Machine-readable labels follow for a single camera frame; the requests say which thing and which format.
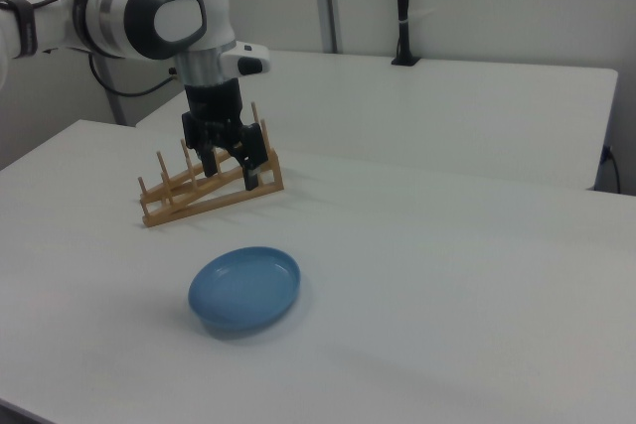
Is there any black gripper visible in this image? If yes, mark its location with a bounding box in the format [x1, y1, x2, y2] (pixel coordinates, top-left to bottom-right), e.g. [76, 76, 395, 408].
[180, 77, 266, 193]

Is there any blue round plate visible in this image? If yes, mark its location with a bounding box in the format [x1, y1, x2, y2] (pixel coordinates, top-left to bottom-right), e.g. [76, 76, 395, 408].
[187, 245, 302, 334]

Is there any wooden plate rack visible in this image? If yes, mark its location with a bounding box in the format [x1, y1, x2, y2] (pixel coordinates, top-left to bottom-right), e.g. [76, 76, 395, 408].
[137, 100, 285, 229]

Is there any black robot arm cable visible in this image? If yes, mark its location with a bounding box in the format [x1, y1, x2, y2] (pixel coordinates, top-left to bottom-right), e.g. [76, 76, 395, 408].
[87, 52, 181, 97]

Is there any black camera stand pole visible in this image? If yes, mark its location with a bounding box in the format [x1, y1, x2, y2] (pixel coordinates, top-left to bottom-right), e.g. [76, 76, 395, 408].
[390, 0, 421, 68]

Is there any black table edge cable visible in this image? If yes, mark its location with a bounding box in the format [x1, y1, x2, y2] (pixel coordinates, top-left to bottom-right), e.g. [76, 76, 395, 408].
[599, 144, 622, 193]

